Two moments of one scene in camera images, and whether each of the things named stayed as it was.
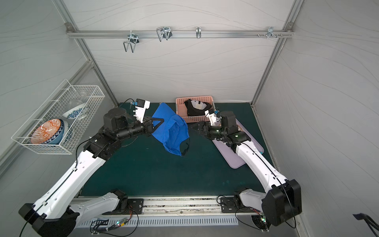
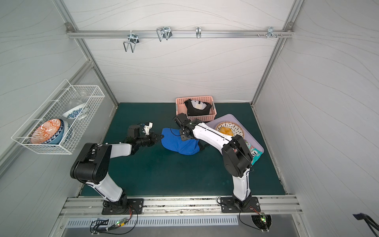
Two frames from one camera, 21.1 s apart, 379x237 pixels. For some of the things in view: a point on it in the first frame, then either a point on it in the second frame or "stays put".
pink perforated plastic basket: (181, 111) stays put
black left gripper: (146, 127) → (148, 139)
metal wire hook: (164, 32) stays put
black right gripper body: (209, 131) → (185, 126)
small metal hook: (198, 32) stays put
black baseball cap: (196, 108) stays put
